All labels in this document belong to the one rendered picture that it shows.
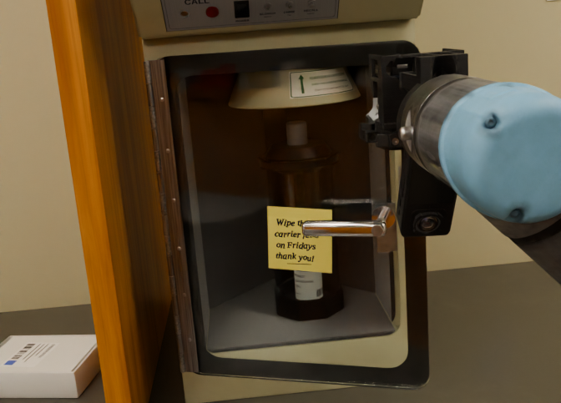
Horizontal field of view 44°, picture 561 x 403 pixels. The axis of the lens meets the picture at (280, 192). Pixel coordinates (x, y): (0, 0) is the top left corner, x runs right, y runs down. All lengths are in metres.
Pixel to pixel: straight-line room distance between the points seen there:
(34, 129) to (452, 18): 0.78
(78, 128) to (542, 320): 0.76
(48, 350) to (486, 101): 0.82
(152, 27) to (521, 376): 0.64
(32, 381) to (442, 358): 0.57
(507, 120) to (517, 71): 0.98
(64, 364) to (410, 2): 0.66
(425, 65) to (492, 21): 0.82
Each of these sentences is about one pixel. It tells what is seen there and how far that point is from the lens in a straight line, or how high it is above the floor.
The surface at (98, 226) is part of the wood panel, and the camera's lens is 0.78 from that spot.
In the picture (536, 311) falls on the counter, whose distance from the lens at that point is 1.19.
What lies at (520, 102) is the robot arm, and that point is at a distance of 0.39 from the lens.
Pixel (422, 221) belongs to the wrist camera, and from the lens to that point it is 0.61.
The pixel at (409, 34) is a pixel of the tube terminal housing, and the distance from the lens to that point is 0.85.
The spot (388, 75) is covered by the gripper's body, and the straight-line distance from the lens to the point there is 0.59.
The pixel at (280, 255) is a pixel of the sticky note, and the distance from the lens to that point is 0.81.
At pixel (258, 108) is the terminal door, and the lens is 0.77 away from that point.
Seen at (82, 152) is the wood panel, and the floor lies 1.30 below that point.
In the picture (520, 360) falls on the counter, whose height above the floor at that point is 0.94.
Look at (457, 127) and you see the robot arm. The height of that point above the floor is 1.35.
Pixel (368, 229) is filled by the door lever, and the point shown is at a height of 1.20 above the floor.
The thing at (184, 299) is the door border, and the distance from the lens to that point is 0.87.
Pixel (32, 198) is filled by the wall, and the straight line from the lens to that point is 1.34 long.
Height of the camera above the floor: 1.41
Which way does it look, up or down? 13 degrees down
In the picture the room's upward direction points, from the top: 4 degrees counter-clockwise
